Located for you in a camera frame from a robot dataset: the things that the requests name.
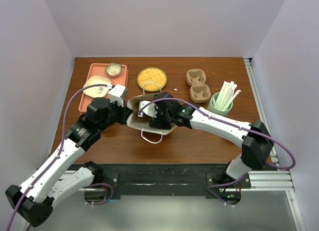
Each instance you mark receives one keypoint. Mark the yellow woven coaster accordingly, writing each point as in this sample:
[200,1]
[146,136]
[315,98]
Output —
[152,79]

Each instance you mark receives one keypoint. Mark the green straw holder cup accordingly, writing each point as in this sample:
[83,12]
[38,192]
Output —
[212,106]

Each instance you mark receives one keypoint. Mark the small patterned dish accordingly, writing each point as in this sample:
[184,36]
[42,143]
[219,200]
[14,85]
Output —
[113,69]

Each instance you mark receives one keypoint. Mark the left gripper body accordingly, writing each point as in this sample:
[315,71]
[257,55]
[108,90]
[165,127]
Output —
[115,113]

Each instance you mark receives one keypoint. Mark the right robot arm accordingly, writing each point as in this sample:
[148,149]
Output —
[252,138]

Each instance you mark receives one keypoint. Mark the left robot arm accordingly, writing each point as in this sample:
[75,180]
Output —
[35,198]

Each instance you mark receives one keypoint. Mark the cream square plate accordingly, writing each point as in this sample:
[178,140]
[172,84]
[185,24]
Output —
[99,86]

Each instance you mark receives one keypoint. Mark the brown paper bag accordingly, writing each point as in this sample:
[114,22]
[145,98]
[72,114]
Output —
[144,126]

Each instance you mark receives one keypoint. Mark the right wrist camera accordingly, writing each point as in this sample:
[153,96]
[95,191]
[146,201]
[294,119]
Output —
[148,109]

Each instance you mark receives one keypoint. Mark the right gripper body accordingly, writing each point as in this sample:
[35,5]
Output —
[165,116]

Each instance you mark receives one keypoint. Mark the aluminium rail frame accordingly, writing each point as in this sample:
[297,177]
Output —
[267,206]

